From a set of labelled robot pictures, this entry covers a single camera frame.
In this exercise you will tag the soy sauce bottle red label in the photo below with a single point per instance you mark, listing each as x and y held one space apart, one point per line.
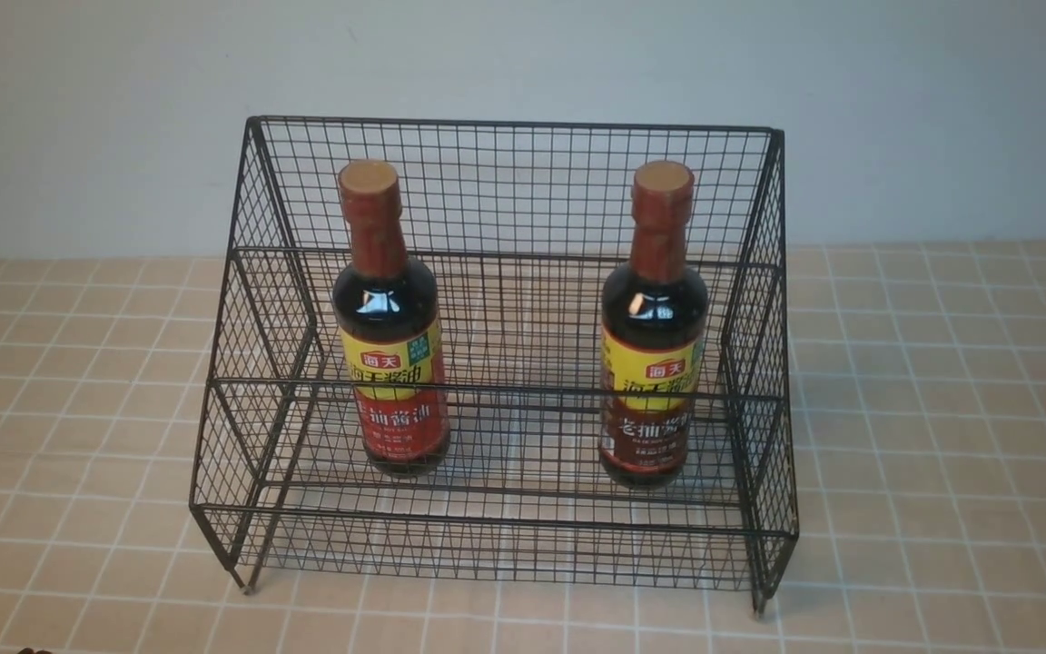
386 304

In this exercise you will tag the black wire mesh shelf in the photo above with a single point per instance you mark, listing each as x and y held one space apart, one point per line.
521 223

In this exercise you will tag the soy sauce bottle brown label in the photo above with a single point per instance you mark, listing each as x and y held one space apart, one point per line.
653 311

